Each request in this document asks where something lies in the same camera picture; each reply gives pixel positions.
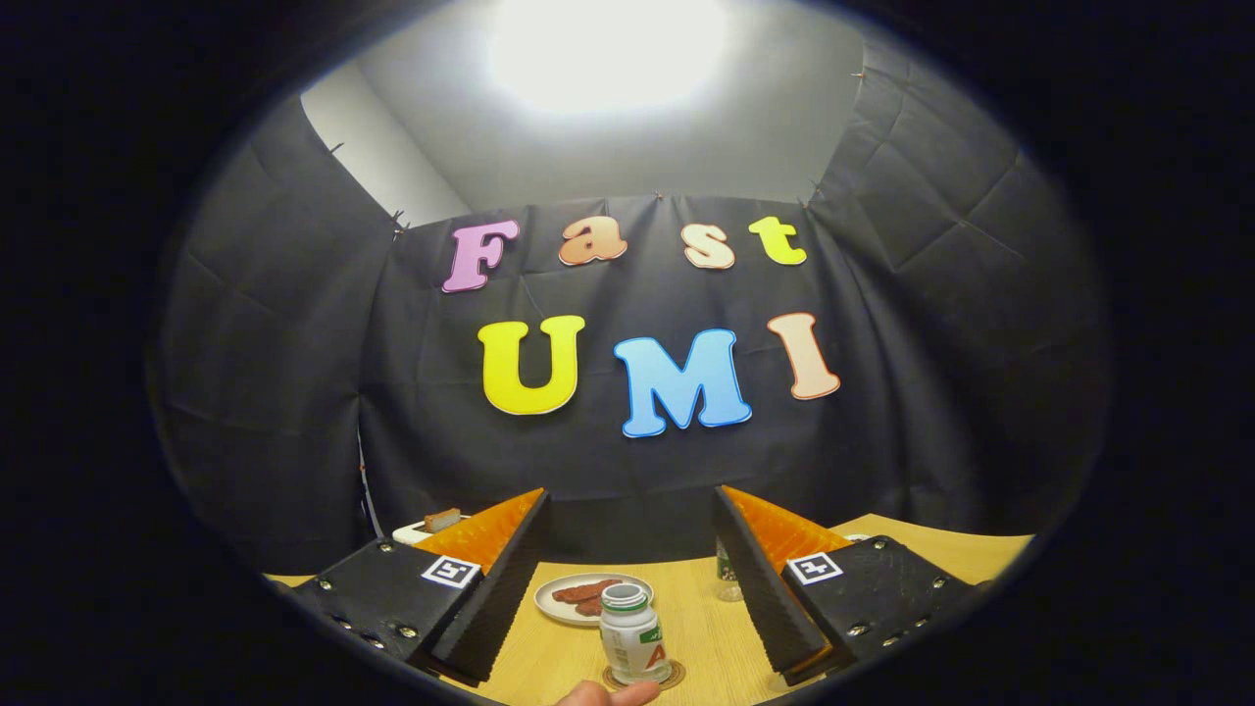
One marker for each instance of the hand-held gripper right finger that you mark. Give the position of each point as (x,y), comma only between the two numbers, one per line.
(770,598)

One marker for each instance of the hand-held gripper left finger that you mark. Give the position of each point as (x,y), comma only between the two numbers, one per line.
(495,598)

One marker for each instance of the round cork coaster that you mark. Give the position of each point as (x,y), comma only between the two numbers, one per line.
(678,675)

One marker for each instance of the white juice bottle green label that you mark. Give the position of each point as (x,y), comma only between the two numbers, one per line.
(632,637)

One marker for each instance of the clear plastic water bottle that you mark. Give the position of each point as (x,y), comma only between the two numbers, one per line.
(726,583)

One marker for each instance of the white round plate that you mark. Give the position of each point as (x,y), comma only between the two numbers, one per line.
(554,606)

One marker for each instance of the wooden table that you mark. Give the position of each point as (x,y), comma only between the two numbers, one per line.
(716,637)

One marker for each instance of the red sausage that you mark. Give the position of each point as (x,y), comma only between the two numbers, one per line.
(588,608)
(578,591)

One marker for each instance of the brown bread slice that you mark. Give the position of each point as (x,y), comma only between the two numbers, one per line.
(441,520)

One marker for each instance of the white toaster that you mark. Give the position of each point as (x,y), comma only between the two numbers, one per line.
(407,534)

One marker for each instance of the black backdrop cloth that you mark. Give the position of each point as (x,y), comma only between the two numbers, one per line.
(294,392)

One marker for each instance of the ceiling light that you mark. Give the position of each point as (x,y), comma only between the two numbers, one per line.
(608,49)

